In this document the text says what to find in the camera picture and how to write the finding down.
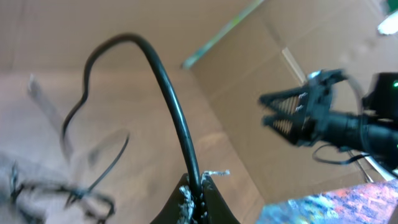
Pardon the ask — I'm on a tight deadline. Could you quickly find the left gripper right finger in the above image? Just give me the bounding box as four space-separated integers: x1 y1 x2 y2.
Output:
200 175 239 224

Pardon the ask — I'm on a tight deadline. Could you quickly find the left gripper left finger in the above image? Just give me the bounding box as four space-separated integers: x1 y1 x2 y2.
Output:
150 174 195 224

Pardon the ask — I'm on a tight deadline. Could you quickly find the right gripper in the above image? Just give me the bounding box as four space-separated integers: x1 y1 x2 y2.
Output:
259 69 346 147

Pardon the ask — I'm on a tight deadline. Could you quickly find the black USB cable bundle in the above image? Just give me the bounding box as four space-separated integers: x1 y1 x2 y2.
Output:
7 133 131 224

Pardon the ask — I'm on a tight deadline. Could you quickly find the separated black USB cable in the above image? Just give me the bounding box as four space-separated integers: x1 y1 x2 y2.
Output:
60 32 203 206

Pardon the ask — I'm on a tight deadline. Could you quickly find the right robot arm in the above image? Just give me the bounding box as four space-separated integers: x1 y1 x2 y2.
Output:
259 69 397 172

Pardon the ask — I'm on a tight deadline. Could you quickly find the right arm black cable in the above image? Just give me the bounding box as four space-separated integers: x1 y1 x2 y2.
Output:
312 74 398 181

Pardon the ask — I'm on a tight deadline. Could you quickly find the cardboard box wall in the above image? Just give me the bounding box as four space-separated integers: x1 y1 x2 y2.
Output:
1 1 397 202

